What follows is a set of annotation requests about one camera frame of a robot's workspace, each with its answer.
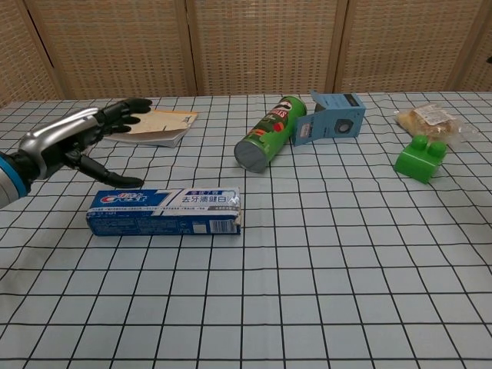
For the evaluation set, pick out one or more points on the blue checked tablecloth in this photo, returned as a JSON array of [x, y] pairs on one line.
[[269, 288]]

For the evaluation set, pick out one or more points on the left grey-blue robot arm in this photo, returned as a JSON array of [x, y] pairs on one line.
[[9, 180]]

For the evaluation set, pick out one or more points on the green toy building brick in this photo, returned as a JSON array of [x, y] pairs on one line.
[[419, 161]]

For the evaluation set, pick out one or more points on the woven wooden folding screen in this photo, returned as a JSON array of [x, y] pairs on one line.
[[246, 42]]

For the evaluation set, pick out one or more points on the boxed toothpaste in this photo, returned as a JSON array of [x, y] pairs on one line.
[[165, 211]]

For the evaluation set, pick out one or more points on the light blue open carton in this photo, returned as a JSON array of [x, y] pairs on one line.
[[334, 119]]

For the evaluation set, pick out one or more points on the bread in clear wrapper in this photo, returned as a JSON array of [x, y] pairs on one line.
[[430, 119]]

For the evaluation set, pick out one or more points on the cream notebook with orange spine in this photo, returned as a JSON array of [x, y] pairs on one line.
[[165, 127]]

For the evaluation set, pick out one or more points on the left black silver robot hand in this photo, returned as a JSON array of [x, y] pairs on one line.
[[57, 134]]

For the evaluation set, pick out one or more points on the green Pringles can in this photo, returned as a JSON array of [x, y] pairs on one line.
[[273, 130]]

